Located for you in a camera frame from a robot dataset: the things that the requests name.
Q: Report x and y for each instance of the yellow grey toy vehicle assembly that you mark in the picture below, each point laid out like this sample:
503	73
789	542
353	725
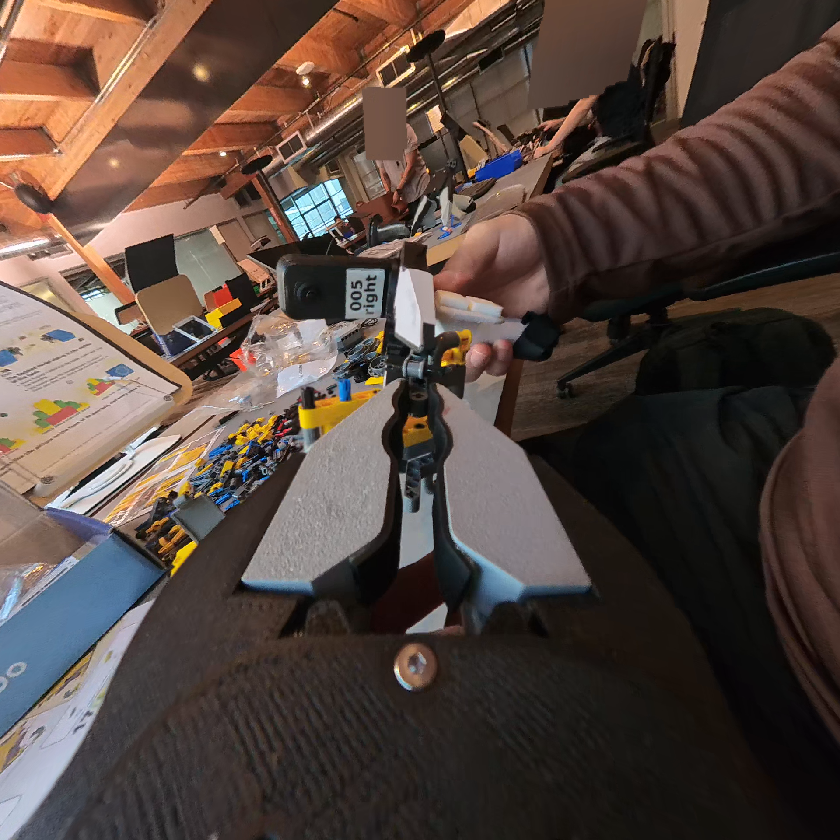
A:
328	410

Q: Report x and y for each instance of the person's right hand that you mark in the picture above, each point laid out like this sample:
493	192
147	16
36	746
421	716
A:
505	262

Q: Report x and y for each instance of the person's right forearm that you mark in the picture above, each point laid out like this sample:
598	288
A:
689	184

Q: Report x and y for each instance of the blue cardboard kit box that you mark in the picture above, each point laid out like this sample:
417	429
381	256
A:
65	610

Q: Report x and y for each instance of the grey toy motor block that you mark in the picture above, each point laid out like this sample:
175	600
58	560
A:
351	333

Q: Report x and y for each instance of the wooden framed sign board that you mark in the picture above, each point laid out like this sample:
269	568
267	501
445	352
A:
65	380

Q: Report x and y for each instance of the pile of small building pieces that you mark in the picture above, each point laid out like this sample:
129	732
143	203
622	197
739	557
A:
243	453

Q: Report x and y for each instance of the clear plastic bag white slip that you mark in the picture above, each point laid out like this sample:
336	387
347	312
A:
282	354

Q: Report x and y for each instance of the white flat pad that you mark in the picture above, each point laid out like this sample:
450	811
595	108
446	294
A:
111	476

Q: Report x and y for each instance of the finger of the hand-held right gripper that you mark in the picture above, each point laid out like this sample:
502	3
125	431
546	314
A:
415	308

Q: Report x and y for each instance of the group of toy wheels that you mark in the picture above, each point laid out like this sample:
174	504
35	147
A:
361	361

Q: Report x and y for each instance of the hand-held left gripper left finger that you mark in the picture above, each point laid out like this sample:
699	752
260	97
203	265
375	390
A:
315	518

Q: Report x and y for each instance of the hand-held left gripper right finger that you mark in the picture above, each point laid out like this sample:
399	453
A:
518	518

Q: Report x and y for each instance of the yellow sticker sheet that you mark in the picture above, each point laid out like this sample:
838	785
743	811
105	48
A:
164	472

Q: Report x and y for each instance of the black office chair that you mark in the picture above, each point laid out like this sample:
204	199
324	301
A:
722	289

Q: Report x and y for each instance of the open instruction booklet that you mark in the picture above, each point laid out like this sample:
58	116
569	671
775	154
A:
65	722

